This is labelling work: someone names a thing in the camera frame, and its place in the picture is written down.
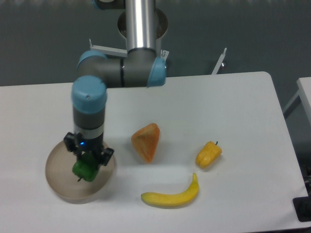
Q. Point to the yellow bell pepper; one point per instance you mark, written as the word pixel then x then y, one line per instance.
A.
pixel 208 154

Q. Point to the green bell pepper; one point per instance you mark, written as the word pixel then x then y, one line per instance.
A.
pixel 86 167

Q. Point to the orange triangular pastry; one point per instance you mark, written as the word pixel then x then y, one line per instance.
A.
pixel 145 141

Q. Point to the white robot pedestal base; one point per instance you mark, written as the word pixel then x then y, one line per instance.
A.
pixel 162 27

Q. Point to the white side table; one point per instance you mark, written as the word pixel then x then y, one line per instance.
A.
pixel 301 96

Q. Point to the yellow banana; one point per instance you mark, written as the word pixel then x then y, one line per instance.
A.
pixel 173 200

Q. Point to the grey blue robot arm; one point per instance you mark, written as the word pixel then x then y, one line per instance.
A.
pixel 142 67

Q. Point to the black device at edge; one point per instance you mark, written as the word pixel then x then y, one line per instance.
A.
pixel 302 207

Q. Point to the beige round plate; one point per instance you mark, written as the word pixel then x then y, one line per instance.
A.
pixel 64 182

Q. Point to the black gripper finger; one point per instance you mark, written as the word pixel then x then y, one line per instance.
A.
pixel 69 141
pixel 103 156

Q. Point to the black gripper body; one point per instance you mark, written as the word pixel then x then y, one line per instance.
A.
pixel 93 145

